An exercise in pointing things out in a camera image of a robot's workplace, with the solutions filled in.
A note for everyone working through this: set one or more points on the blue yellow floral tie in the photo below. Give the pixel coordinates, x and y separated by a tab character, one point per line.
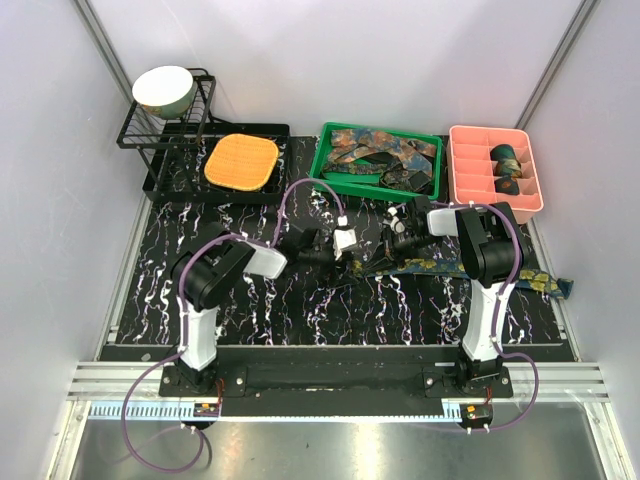
528	278

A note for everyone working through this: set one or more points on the dark patterned tie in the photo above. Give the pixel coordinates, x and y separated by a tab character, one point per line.
416	176

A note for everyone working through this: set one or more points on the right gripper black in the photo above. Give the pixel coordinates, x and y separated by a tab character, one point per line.
384	256

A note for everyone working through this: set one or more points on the black wire dish rack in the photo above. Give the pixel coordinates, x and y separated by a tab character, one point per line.
175	151

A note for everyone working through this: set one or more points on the pink divided organizer box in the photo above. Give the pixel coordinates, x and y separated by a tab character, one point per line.
471	170

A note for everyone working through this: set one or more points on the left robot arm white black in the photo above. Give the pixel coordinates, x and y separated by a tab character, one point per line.
204	275

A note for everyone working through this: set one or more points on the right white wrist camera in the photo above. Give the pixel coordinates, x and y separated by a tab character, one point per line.
394	218

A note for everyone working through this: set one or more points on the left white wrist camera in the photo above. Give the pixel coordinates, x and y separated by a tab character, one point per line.
344	237

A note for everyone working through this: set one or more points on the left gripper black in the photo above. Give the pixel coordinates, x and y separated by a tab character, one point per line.
332	259

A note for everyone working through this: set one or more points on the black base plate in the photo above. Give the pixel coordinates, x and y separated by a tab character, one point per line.
391	406

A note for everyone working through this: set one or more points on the rolled dark green tie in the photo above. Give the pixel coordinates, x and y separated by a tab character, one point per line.
502	153

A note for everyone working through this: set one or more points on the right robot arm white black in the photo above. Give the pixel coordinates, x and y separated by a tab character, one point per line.
491	254

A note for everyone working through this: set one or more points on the white green ceramic bowl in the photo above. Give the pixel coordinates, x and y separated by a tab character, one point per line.
166	92

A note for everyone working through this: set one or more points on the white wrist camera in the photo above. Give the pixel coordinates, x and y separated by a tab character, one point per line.
394	218
344	237

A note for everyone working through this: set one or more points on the rolled black orange tie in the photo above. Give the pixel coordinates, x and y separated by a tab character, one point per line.
506	185

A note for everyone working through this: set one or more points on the green plastic bin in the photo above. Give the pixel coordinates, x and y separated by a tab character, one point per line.
366	187

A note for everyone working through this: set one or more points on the orange teal patterned tie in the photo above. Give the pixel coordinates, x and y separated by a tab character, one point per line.
350	145

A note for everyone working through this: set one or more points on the orange woven square mat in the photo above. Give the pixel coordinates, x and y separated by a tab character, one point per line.
241	162

